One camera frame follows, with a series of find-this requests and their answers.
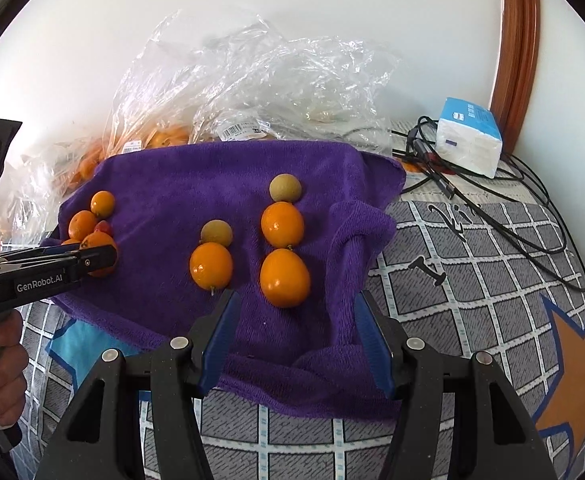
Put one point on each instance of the person's left hand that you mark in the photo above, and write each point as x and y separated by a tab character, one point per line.
13	361

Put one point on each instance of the grey checkered tablecloth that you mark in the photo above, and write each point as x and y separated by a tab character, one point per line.
452	280

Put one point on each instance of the brown longan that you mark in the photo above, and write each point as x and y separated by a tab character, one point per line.
285	188
217	231

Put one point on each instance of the bagged oranges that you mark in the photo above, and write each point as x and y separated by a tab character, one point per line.
158	136

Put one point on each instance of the large orange with stem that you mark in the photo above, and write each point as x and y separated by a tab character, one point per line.
104	254

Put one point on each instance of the blue white tissue pack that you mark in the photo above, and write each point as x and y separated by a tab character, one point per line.
467	136

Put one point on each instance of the brown longan back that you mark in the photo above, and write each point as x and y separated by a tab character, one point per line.
285	188

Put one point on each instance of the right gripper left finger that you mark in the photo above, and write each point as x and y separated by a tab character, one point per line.
99	435

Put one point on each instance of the brown longan front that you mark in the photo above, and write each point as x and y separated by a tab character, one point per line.
217	231

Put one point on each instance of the large clear plastic bag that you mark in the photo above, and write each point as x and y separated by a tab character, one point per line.
250	82

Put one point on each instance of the small red fruit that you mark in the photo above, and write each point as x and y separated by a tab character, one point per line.
104	227

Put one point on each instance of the brown wooden door frame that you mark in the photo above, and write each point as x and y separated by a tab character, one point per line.
516	67

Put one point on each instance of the clear bag with fruit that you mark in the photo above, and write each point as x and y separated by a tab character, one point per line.
32	191

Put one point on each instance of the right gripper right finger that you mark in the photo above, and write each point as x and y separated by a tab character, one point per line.
493	434

